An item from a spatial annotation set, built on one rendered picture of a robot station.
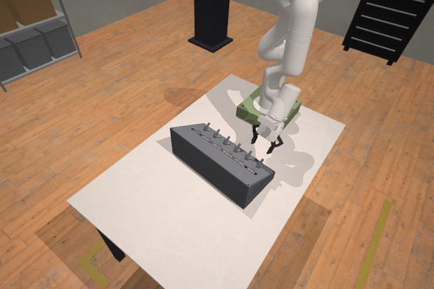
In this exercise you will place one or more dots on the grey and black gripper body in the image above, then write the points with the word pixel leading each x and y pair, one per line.
pixel 268 133

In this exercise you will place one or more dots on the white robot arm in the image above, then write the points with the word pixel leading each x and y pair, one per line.
pixel 293 31

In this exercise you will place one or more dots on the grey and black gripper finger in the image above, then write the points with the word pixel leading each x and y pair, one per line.
pixel 274 145
pixel 255 134

